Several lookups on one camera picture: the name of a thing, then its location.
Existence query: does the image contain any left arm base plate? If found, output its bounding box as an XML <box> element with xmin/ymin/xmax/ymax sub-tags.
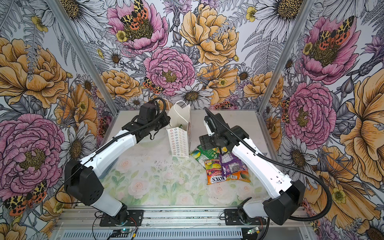
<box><xmin>99</xmin><ymin>210</ymin><xmax>144</xmax><ymax>227</ymax></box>

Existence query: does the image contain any green candy bag lying flat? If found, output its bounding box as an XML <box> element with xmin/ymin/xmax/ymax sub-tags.
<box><xmin>190</xmin><ymin>145</ymin><xmax>219</xmax><ymax>168</ymax></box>

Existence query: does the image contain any orange snack bag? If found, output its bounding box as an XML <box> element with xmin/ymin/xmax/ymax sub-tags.
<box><xmin>227</xmin><ymin>171</ymin><xmax>251</xmax><ymax>183</ymax></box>

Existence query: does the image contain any left aluminium corner post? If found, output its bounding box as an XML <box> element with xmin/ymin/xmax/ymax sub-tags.
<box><xmin>47</xmin><ymin>1</ymin><xmax>119</xmax><ymax>117</ymax></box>

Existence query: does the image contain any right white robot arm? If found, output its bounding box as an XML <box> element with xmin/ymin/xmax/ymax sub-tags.
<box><xmin>199</xmin><ymin>125</ymin><xmax>305</xmax><ymax>225</ymax></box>

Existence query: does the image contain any purple Fox's candy bag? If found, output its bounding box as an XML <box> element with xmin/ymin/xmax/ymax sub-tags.
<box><xmin>219</xmin><ymin>153</ymin><xmax>248</xmax><ymax>177</ymax></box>

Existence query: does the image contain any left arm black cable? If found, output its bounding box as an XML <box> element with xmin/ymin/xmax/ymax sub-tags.
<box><xmin>54</xmin><ymin>97</ymin><xmax>168</xmax><ymax>205</ymax></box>

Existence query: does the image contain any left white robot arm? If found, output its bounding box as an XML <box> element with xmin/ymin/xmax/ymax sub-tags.
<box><xmin>64</xmin><ymin>112</ymin><xmax>170</xmax><ymax>225</ymax></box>

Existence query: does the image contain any aluminium front rail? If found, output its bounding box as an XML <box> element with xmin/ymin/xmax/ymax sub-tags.
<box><xmin>51</xmin><ymin>206</ymin><xmax>316</xmax><ymax>240</ymax></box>

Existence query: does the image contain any green Fox's candy bag rear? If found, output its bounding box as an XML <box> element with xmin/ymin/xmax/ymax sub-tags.
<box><xmin>212</xmin><ymin>147</ymin><xmax>228</xmax><ymax>155</ymax></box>

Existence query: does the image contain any white printed paper bag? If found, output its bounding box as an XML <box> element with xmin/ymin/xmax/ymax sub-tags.
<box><xmin>167</xmin><ymin>100</ymin><xmax>192</xmax><ymax>158</ymax></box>

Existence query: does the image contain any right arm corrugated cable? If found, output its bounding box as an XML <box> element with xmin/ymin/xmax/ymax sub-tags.
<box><xmin>203</xmin><ymin>107</ymin><xmax>333</xmax><ymax>222</ymax></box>

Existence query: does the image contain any red yellow Fox's fruits bag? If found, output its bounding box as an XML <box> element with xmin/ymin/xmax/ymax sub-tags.
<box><xmin>205</xmin><ymin>159</ymin><xmax>227</xmax><ymax>185</ymax></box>

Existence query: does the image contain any aluminium corner post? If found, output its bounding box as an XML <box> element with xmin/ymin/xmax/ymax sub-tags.
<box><xmin>258</xmin><ymin>0</ymin><xmax>315</xmax><ymax>115</ymax></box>
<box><xmin>47</xmin><ymin>1</ymin><xmax>119</xmax><ymax>117</ymax></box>

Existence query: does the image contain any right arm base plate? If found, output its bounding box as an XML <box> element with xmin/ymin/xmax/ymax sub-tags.
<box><xmin>220</xmin><ymin>209</ymin><xmax>267</xmax><ymax>226</ymax></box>

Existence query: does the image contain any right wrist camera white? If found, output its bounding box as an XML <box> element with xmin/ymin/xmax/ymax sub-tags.
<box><xmin>204</xmin><ymin>108</ymin><xmax>230</xmax><ymax>137</ymax></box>

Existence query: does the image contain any right aluminium corner post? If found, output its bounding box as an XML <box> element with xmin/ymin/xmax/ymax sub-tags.
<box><xmin>258</xmin><ymin>0</ymin><xmax>315</xmax><ymax>115</ymax></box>

